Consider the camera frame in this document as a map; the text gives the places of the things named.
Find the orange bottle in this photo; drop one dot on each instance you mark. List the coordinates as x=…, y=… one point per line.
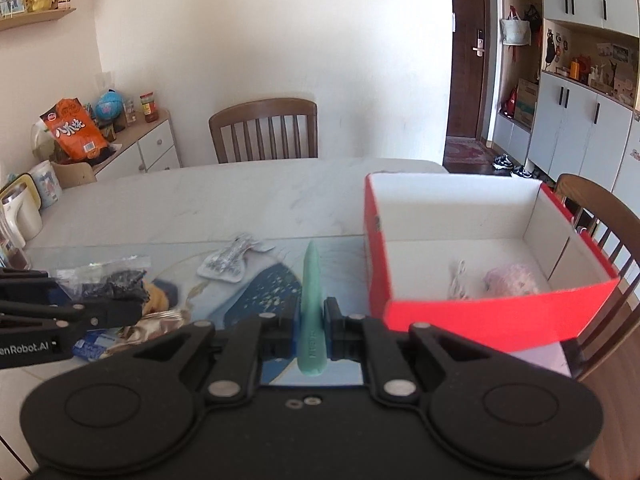
x=575, y=70

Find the white and blue packet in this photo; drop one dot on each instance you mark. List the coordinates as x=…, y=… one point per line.
x=95, y=348

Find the light wooden chair back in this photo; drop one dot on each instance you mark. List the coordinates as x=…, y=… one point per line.
x=75, y=174

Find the white and wood wall cabinet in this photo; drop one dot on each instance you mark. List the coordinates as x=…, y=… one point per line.
x=580, y=125

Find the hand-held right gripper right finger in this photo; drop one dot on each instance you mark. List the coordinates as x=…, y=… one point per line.
x=342, y=336

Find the red bag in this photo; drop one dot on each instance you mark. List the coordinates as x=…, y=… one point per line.
x=510, y=105

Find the red lidded jar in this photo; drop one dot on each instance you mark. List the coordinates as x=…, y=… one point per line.
x=148, y=107

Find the photo frame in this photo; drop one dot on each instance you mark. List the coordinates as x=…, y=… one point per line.
x=11, y=0

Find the brown cardboard box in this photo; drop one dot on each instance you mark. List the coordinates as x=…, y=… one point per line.
x=526, y=102

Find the white kettle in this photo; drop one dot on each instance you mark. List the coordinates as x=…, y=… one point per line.
x=20, y=215

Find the patterned door rug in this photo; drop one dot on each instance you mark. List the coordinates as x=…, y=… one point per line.
x=465, y=151

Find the red cardboard box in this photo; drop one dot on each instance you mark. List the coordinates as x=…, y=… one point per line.
x=500, y=312

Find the gold foil packet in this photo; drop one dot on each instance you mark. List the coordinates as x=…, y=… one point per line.
x=160, y=324

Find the pink packet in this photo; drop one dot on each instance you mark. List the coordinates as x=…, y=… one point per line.
x=512, y=280

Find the clear bag of black pieces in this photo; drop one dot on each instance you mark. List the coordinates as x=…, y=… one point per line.
x=110, y=282

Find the dark wooden door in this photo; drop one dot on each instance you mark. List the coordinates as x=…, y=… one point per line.
x=465, y=85

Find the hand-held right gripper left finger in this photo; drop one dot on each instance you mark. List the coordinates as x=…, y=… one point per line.
x=280, y=336

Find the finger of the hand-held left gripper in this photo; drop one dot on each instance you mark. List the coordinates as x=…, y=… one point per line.
x=111, y=316
x=25, y=284

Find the white sideboard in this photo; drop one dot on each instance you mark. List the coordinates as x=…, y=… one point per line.
x=156, y=145

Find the white marble desktop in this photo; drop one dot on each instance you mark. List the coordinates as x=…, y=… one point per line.
x=175, y=200

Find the hanging tote bag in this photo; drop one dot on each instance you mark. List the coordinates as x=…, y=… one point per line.
x=515, y=30

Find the small blue globe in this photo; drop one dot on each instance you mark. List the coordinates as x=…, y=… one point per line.
x=108, y=107

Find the mint green pointed tool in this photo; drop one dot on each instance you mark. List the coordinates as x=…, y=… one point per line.
x=313, y=285

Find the yellow plush toy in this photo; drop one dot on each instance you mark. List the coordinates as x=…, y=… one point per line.
x=158, y=301

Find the white foil packet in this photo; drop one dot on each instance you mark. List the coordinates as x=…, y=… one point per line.
x=225, y=262

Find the wooden wall shelf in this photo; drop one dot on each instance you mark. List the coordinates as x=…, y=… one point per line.
x=40, y=16

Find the orange snack bag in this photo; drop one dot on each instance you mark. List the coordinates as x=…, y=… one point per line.
x=75, y=130

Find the dark sneaker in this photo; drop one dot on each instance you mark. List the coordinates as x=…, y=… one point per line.
x=522, y=171
x=502, y=162

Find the printed white container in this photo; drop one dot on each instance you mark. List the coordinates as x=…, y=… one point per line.
x=46, y=182

